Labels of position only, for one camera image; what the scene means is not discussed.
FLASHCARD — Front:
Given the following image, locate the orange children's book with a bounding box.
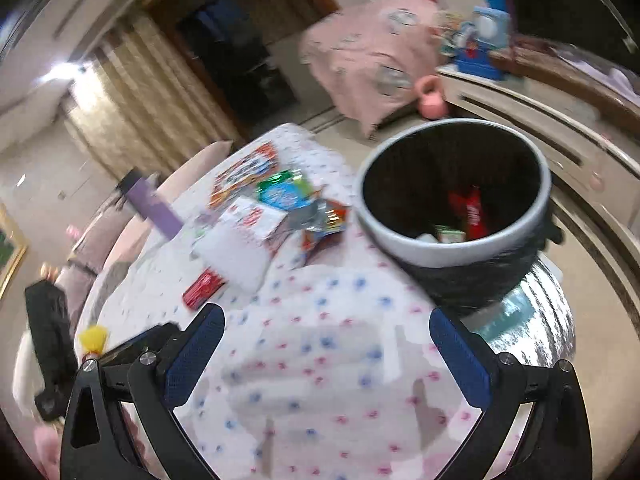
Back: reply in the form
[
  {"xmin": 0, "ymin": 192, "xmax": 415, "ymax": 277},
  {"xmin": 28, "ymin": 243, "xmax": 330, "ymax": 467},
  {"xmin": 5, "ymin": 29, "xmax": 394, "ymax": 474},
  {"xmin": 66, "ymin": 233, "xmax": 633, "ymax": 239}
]
[{"xmin": 208, "ymin": 142, "xmax": 280, "ymax": 208}]

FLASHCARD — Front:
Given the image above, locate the white trash bin black liner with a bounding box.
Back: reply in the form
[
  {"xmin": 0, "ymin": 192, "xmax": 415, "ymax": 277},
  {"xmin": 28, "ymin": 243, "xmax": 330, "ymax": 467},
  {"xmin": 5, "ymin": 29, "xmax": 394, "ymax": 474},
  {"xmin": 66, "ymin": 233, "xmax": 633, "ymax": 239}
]
[{"xmin": 355, "ymin": 118, "xmax": 564, "ymax": 318}]

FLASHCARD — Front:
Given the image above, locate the white 1928 milk carton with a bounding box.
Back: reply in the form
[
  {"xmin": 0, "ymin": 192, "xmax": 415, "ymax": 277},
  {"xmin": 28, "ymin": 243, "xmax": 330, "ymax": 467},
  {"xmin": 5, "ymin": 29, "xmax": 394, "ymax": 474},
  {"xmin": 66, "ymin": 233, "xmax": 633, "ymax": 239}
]
[{"xmin": 194, "ymin": 196, "xmax": 288, "ymax": 292}]

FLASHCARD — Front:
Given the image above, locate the black television screen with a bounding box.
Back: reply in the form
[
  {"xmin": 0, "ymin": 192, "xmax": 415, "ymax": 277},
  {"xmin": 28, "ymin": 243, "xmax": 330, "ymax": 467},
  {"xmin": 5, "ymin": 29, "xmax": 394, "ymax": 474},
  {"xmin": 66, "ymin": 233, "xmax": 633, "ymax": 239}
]
[{"xmin": 509, "ymin": 0, "xmax": 639, "ymax": 60}]

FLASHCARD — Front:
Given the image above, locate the framed landscape painting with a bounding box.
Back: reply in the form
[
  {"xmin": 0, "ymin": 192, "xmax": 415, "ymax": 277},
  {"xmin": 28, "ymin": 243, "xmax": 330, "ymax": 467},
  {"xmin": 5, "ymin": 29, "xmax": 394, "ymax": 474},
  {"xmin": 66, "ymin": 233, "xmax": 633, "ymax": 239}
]
[{"xmin": 0, "ymin": 203, "xmax": 28, "ymax": 298}]

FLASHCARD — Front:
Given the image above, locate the blue toy machine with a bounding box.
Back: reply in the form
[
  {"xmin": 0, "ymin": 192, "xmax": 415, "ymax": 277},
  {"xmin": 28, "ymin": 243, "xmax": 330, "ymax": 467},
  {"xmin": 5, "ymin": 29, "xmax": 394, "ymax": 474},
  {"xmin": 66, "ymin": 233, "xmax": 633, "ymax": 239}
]
[{"xmin": 454, "ymin": 0, "xmax": 511, "ymax": 81}]

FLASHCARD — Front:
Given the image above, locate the purple tumbler bottle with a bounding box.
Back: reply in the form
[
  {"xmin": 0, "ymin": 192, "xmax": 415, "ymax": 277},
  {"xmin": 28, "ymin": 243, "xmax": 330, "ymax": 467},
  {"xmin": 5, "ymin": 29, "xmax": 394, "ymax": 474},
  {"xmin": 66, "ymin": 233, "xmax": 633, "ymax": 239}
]
[{"xmin": 117, "ymin": 168, "xmax": 183, "ymax": 240}]

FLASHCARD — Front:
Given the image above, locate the pink sofa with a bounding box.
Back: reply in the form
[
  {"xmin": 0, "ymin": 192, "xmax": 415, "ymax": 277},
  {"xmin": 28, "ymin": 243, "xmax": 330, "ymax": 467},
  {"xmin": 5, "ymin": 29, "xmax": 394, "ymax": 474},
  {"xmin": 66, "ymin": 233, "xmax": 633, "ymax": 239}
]
[{"xmin": 54, "ymin": 141, "xmax": 232, "ymax": 325}]

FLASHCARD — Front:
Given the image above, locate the white floral tablecloth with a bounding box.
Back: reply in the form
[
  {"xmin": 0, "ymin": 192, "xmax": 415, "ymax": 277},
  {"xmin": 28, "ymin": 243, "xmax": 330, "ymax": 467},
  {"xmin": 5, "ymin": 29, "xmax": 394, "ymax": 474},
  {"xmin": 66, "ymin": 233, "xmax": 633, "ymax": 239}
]
[{"xmin": 74, "ymin": 121, "xmax": 576, "ymax": 480}]

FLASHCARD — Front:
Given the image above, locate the beige curtain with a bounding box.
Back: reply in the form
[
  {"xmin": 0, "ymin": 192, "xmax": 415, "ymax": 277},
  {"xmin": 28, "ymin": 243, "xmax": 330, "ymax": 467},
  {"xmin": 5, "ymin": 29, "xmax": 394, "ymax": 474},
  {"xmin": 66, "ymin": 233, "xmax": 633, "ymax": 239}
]
[{"xmin": 60, "ymin": 9, "xmax": 245, "ymax": 180}]

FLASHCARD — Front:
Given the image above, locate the green foil snack bag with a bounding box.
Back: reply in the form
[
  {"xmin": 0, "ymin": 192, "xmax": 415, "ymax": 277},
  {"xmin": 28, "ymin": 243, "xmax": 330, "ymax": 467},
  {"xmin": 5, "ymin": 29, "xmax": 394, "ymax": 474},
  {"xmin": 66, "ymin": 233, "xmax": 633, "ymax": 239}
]
[{"xmin": 256, "ymin": 169, "xmax": 317, "ymax": 211}]

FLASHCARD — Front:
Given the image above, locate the silver orange chip bag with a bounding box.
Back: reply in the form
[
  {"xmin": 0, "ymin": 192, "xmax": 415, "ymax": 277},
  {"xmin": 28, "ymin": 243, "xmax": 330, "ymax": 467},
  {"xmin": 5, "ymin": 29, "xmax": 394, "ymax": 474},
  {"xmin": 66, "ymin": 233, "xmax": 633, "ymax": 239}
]
[{"xmin": 288, "ymin": 197, "xmax": 349, "ymax": 254}]

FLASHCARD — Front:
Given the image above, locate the pink cloth covered furniture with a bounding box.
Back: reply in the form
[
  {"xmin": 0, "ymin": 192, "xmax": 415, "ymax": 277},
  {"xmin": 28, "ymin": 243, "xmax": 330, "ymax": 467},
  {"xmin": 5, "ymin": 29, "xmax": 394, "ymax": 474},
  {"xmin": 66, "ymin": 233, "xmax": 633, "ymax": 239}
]
[{"xmin": 299, "ymin": 0, "xmax": 439, "ymax": 138}]

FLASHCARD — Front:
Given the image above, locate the red snack wrapper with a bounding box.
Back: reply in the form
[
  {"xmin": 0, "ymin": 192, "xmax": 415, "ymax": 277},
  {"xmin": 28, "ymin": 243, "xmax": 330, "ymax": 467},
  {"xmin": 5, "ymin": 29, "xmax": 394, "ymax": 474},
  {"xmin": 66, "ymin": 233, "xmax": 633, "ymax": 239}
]
[{"xmin": 182, "ymin": 269, "xmax": 226, "ymax": 310}]

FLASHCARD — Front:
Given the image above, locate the pink kettlebell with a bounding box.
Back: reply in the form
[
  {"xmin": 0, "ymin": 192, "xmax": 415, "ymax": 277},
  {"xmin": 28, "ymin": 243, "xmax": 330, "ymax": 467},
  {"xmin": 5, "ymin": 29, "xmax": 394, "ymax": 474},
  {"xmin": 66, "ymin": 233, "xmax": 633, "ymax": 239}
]
[{"xmin": 414, "ymin": 75, "xmax": 448, "ymax": 120}]

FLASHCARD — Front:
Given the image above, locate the white TV cabinet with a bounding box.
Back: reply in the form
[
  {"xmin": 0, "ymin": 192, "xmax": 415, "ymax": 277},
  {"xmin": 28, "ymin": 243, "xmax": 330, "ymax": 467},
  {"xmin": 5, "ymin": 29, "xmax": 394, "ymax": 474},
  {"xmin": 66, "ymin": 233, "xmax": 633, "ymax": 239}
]
[{"xmin": 437, "ymin": 64, "xmax": 639, "ymax": 262}]

